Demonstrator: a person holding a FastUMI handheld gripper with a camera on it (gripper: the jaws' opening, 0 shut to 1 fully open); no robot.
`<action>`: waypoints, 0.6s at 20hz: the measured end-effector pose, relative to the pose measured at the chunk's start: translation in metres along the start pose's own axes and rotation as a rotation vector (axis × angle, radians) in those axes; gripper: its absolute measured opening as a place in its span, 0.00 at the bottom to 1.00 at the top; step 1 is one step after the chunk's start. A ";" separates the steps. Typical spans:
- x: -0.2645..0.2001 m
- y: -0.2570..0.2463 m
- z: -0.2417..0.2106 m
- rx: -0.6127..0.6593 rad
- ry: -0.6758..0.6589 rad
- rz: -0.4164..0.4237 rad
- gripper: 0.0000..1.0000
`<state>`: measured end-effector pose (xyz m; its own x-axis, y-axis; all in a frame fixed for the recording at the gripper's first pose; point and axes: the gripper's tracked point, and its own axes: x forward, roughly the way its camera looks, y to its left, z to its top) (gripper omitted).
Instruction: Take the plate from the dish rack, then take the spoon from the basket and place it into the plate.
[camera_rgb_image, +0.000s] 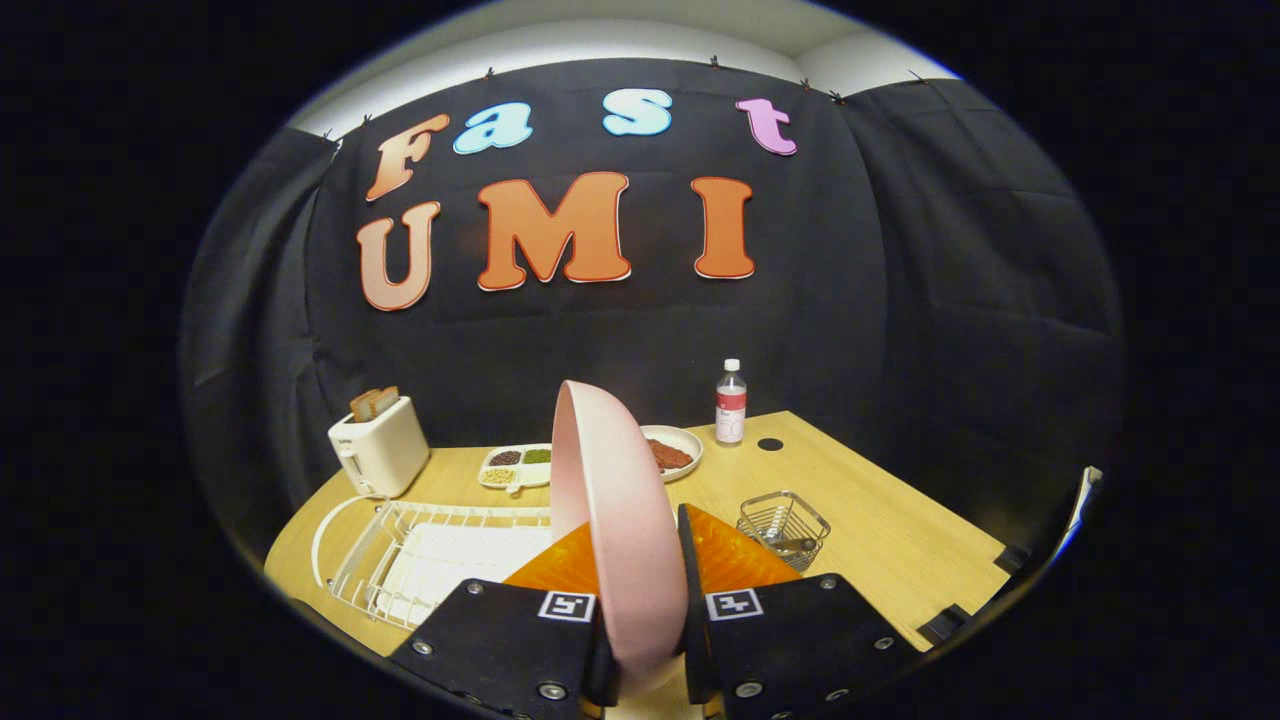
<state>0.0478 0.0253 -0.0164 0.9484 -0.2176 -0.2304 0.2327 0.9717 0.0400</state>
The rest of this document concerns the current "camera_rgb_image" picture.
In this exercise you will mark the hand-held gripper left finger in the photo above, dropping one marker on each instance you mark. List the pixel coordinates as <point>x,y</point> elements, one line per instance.
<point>500,640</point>

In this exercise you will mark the white divided dish with beans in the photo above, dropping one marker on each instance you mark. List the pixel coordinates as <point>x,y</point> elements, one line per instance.
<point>520,470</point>

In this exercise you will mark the white toaster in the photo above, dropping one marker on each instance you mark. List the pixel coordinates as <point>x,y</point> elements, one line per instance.
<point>385,450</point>

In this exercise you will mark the white round plate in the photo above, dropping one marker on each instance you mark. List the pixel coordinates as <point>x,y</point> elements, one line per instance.
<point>691,445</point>

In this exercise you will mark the toasted bread slice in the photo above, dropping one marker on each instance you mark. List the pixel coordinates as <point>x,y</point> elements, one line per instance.
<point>363,406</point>
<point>388,400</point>

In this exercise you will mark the pink plate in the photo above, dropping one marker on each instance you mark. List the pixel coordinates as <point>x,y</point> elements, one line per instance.
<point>620,520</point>

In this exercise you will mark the red label water bottle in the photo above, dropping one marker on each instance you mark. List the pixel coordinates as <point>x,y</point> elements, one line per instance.
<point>731,410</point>

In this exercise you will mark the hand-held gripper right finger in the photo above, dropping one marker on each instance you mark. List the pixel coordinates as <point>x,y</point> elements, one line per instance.
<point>790,650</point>

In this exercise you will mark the dark spoon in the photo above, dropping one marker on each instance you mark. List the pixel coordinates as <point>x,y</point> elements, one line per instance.
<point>795,545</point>

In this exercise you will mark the red meat slice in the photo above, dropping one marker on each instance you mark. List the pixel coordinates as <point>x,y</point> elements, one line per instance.
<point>678,459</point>
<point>657,452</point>

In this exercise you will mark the black backdrop cloth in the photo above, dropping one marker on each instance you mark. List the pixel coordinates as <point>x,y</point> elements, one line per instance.
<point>900,300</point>

